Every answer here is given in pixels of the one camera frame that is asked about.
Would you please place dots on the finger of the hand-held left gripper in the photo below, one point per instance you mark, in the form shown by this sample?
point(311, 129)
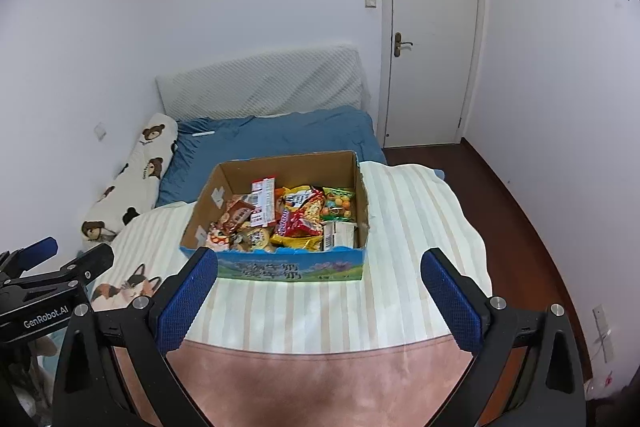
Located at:
point(90, 260)
point(39, 250)

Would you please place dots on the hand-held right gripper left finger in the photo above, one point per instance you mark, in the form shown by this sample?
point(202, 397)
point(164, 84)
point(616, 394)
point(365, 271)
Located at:
point(187, 302)

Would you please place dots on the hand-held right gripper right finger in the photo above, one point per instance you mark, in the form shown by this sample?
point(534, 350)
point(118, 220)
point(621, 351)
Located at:
point(452, 302)

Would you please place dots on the cardboard box with blue print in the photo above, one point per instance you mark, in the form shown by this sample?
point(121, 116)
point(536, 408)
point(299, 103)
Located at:
point(280, 269)

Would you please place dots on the orange brown snack packet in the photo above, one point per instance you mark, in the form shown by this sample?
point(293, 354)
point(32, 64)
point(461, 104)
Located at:
point(239, 213)

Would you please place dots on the red white striped snack packet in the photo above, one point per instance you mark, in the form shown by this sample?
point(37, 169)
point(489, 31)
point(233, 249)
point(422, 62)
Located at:
point(263, 202)

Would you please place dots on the small white carton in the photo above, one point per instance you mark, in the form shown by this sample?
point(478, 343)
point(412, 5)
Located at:
point(339, 234)

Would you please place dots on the green candy packet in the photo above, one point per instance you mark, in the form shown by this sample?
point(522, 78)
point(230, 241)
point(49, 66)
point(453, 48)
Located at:
point(340, 202)

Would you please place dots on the yellow snack packet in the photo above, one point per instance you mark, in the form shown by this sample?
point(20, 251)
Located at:
point(297, 243)
point(298, 195)

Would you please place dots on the striped cat print blanket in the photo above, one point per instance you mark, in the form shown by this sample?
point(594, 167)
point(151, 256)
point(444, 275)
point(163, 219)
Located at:
point(410, 232)

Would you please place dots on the white bear print pillow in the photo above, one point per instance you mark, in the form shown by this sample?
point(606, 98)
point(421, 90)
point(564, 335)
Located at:
point(135, 187)

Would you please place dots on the small white object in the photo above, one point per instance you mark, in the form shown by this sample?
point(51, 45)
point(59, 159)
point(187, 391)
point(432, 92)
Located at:
point(202, 134)

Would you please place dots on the blue bedsheet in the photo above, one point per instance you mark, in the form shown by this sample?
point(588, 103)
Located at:
point(280, 132)

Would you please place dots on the white quilted cushion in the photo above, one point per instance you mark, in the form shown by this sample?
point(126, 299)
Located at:
point(260, 79)

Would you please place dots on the white door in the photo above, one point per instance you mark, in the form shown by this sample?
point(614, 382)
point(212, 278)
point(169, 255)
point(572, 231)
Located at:
point(432, 32)

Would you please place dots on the white wall socket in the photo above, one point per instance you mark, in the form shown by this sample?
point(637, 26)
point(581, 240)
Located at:
point(603, 329)

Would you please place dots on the white light switch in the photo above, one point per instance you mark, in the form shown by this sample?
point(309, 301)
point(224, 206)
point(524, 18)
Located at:
point(370, 2)

